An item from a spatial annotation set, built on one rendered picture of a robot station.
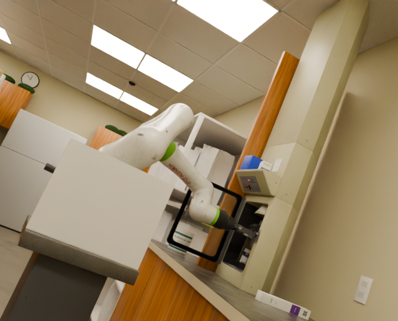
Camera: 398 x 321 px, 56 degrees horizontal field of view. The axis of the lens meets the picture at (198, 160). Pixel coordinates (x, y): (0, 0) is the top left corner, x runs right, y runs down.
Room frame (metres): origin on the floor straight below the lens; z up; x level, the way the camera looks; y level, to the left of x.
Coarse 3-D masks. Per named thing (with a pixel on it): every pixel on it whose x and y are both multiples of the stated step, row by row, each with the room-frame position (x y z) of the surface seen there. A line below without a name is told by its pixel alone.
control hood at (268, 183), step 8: (256, 176) 1.85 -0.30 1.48; (264, 176) 1.77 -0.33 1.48; (272, 176) 1.78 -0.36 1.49; (240, 184) 2.07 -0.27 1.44; (264, 184) 1.80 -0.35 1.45; (272, 184) 1.78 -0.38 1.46; (248, 192) 2.02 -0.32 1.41; (256, 192) 1.93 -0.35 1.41; (264, 192) 1.84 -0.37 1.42; (272, 192) 1.78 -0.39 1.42
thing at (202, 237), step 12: (216, 192) 2.06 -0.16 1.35; (216, 204) 2.06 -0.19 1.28; (228, 204) 2.07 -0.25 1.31; (180, 228) 2.04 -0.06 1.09; (192, 228) 2.05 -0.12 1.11; (204, 228) 2.06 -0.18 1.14; (180, 240) 2.05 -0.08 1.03; (192, 240) 2.06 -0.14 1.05; (204, 240) 2.07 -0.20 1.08; (216, 240) 2.07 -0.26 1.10; (204, 252) 2.07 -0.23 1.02; (216, 252) 2.08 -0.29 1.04
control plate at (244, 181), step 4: (240, 176) 2.03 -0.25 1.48; (244, 176) 1.98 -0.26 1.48; (248, 176) 1.93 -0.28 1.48; (252, 176) 1.89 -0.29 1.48; (244, 180) 2.00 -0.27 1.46; (256, 180) 1.86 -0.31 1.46; (244, 184) 2.02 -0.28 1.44; (248, 184) 1.97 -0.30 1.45; (252, 184) 1.92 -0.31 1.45; (256, 184) 1.88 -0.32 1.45; (244, 188) 2.04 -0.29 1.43; (248, 188) 1.99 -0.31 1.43; (252, 188) 1.94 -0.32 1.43; (256, 188) 1.90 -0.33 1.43
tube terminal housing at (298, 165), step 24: (288, 144) 1.85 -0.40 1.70; (288, 168) 1.79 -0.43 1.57; (312, 168) 1.93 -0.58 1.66; (288, 192) 1.81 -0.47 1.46; (264, 216) 1.82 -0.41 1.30; (288, 216) 1.82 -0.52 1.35; (264, 240) 1.80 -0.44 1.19; (288, 240) 1.99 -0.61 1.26; (264, 264) 1.81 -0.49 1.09; (240, 288) 1.79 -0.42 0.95; (264, 288) 1.86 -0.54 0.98
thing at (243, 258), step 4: (252, 228) 1.92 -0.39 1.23; (248, 236) 1.92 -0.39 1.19; (248, 240) 1.91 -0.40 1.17; (252, 240) 1.90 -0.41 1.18; (244, 244) 1.93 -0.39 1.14; (248, 244) 1.91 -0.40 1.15; (252, 244) 1.90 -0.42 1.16; (244, 248) 1.92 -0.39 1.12; (248, 248) 1.90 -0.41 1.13; (240, 252) 1.93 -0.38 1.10; (244, 252) 1.91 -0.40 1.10; (248, 252) 1.90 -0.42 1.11; (240, 256) 1.92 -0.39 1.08; (244, 256) 1.90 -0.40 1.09; (248, 256) 1.90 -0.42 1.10; (240, 260) 1.91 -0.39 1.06; (244, 260) 1.90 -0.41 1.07
